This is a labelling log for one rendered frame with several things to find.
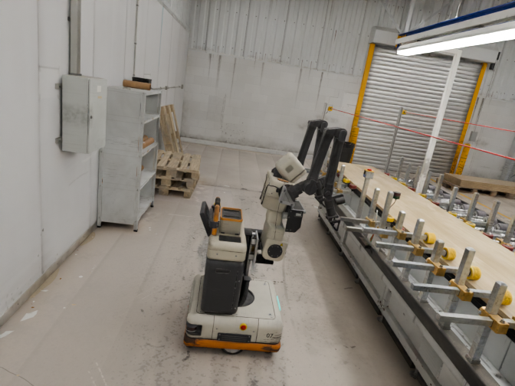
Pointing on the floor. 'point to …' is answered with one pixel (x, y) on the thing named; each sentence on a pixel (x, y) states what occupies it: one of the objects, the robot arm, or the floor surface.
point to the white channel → (451, 67)
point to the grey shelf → (128, 155)
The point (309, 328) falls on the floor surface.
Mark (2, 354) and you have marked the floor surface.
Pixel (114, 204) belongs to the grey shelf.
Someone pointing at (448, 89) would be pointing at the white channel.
